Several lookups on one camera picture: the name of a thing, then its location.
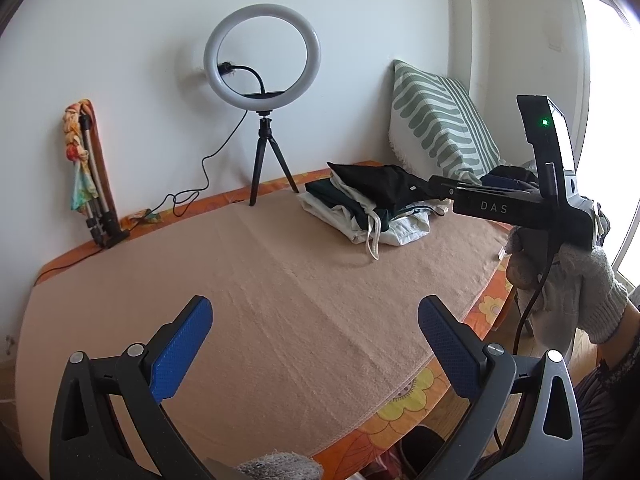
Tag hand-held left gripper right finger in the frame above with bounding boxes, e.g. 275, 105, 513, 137
412, 295, 586, 480

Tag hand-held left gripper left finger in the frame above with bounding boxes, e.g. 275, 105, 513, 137
49, 296, 216, 480

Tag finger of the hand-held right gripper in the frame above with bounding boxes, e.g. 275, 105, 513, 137
426, 175, 536, 200

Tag black shorts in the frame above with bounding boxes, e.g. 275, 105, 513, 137
327, 161, 451, 211

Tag person's right forearm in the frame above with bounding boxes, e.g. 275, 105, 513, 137
595, 300, 640, 411

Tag person's right hand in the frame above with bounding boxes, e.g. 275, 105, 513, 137
504, 227, 630, 361

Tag person's left hand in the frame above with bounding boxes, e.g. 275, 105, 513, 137
234, 451, 323, 480

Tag dark blue folded garment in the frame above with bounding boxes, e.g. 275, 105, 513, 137
479, 164, 541, 192

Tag white folded garment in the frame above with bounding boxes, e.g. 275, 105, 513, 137
380, 200, 453, 247

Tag green striped white pillow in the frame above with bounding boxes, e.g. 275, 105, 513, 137
389, 59, 503, 186

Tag window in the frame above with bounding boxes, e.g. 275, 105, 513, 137
565, 0, 640, 286

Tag beige towel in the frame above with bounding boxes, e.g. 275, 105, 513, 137
15, 180, 516, 461

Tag dark green folded garment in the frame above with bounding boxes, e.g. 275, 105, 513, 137
305, 180, 401, 233

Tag folded silver tripod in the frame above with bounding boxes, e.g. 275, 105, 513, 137
77, 112, 131, 250

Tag zebra striped pants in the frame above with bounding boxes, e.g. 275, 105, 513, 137
575, 370, 640, 480

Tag colourful patterned cloth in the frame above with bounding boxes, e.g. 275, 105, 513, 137
62, 102, 101, 213

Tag orange cloth strip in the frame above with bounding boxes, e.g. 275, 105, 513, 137
85, 100, 121, 233

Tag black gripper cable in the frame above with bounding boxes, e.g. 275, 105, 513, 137
510, 250, 557, 356

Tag black ring light tripod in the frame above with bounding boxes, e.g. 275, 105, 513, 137
248, 110, 300, 207

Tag black ring light cable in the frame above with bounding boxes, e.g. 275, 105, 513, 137
32, 62, 266, 286

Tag white ring light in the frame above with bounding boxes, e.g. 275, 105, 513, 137
203, 4, 323, 113

